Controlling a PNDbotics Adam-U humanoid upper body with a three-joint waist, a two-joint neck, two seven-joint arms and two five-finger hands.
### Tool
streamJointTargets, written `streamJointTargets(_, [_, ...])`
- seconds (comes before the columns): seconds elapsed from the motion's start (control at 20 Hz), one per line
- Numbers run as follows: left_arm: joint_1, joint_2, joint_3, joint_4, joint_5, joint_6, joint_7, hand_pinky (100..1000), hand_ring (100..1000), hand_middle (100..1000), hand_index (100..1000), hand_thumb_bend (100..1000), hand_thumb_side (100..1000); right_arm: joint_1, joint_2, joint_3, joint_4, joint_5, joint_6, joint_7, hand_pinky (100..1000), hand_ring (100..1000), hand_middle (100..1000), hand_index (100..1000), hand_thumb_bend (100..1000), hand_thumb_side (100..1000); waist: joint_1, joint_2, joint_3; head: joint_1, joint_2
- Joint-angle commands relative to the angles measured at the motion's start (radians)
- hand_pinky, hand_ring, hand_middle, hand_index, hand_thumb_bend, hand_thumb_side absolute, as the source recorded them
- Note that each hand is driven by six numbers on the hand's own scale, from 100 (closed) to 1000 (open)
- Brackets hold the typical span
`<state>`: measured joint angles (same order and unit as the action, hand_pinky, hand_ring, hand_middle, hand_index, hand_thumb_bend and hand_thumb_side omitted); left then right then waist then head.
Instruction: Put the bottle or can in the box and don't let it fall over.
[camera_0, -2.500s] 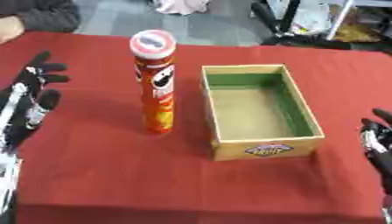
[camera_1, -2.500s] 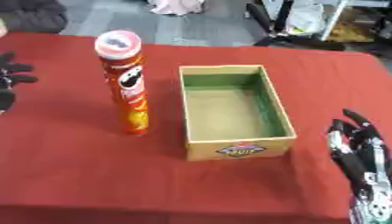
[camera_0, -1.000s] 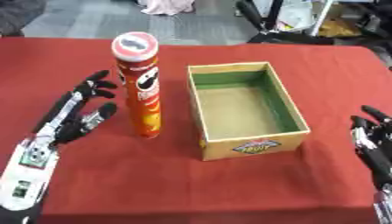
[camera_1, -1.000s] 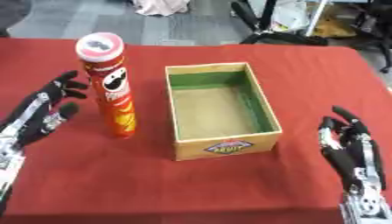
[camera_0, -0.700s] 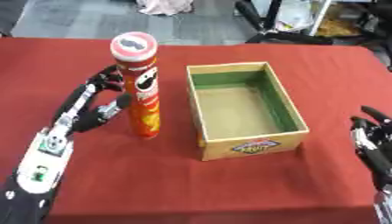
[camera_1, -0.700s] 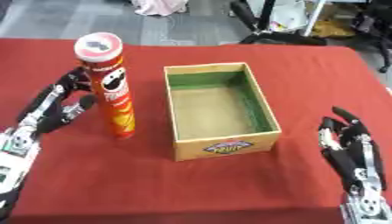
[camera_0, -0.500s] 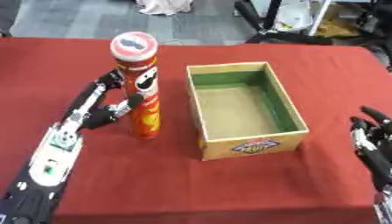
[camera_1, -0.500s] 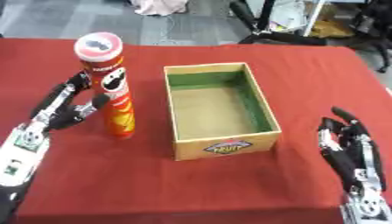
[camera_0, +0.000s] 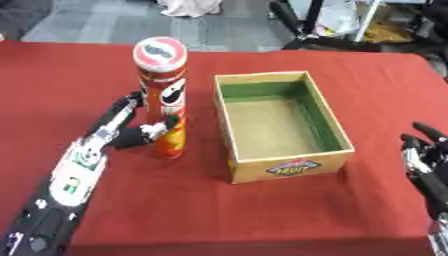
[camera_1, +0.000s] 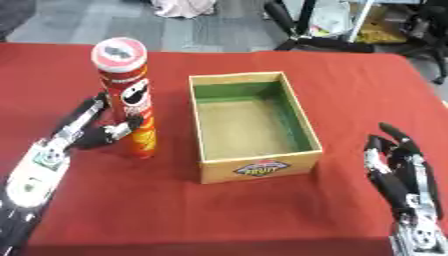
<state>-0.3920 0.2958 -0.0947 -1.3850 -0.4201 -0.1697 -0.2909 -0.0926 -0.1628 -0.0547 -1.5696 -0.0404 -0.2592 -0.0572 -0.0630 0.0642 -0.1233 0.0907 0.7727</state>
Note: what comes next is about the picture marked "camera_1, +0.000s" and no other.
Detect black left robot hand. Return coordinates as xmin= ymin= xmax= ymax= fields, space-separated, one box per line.
xmin=52 ymin=91 xmax=146 ymax=151

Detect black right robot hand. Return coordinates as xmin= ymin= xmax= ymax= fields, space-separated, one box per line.
xmin=362 ymin=121 xmax=445 ymax=222

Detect red tall chip can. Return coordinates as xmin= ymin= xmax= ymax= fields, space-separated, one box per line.
xmin=89 ymin=36 xmax=160 ymax=160

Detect tan cardboard box green inside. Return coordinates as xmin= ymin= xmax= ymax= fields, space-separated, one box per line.
xmin=187 ymin=71 xmax=324 ymax=185

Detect black office chair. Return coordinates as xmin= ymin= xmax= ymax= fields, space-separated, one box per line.
xmin=397 ymin=0 xmax=448 ymax=85

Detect yellow bag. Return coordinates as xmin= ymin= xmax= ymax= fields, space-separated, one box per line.
xmin=355 ymin=3 xmax=410 ymax=44

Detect pink cloth bundle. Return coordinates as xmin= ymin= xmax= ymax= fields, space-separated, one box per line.
xmin=150 ymin=0 xmax=217 ymax=19

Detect black tripod stand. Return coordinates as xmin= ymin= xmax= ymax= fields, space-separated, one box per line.
xmin=262 ymin=0 xmax=377 ymax=54

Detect white plastic bag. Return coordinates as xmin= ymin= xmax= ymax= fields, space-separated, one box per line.
xmin=308 ymin=0 xmax=356 ymax=38

